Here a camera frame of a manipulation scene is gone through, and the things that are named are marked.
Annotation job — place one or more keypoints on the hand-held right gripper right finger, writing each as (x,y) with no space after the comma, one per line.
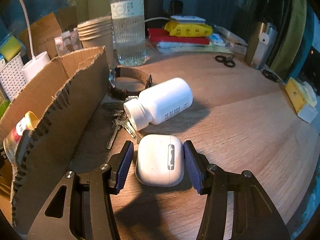
(193,170)

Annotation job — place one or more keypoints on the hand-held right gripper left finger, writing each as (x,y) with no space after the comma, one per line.
(123,170)

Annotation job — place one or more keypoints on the white earbuds case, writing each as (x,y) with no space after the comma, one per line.
(155,160)

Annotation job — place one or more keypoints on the white pill bottle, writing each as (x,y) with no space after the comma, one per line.
(165,102)

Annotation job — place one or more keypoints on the red tin can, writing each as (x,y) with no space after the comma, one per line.
(18,130)

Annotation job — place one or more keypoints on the bunch of metal keys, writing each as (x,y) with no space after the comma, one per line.
(113,136)

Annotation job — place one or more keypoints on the black car key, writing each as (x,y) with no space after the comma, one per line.
(270,75)

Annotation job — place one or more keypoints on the white plastic packet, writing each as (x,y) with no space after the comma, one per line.
(180,47)

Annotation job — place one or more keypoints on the pale yellow envelope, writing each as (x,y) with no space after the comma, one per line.
(222,49)

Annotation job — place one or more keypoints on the yellow tissue box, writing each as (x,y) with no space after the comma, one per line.
(297,97)

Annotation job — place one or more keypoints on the clear plastic water bottle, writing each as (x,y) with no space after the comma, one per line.
(128,42)

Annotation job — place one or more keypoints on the stack of brown paper cups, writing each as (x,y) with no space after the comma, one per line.
(97,40)

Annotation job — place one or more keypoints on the white blue small packet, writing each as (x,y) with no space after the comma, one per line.
(217,38)

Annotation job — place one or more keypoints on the white medicine box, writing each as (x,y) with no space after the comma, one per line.
(235,42)

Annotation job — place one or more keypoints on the steel tumbler with tag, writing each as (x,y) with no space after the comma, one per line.
(257,50)

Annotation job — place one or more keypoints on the white desk lamp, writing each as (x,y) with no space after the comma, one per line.
(37,65)

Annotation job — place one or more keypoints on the red flat packet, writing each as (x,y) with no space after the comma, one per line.
(157,36)

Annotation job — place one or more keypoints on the yellow wet wipes pack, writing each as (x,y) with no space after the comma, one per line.
(187,31)

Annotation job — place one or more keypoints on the white perforated plastic basket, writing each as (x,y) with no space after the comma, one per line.
(12,77)

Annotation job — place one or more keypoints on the white power bank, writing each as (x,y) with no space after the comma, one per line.
(187,18)

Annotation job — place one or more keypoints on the brown printed cardboard box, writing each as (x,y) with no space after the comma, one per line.
(45,30)

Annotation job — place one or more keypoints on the yellow sponge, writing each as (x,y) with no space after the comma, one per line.
(10,48)

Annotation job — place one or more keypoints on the teal curtain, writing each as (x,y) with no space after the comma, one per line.
(307,42)
(10,17)

